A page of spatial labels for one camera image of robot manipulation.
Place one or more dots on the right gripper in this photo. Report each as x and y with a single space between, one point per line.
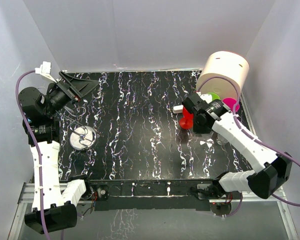
198 130

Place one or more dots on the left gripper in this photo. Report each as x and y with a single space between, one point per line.
76 88

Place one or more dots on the red wine glass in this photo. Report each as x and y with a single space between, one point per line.
186 122

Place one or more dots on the clear wine glass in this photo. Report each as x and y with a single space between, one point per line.
207 136
221 140

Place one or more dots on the green wine glass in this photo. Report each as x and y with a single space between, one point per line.
214 96

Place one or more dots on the magenta wine glass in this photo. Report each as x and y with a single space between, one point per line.
231 103

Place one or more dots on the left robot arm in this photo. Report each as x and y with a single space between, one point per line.
52 209

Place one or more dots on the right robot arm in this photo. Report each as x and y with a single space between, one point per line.
270 170

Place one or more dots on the chrome wine glass rack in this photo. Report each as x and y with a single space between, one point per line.
83 138

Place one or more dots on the small white rectangular block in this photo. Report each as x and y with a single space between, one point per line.
177 109

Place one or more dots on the white cylindrical container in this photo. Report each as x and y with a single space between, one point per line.
224 74

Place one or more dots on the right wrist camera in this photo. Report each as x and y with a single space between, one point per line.
205 97

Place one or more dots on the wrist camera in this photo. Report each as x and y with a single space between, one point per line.
205 97
45 71

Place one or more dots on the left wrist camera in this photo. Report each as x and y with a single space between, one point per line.
45 71

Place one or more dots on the black front mounting rail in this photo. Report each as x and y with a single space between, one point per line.
107 195

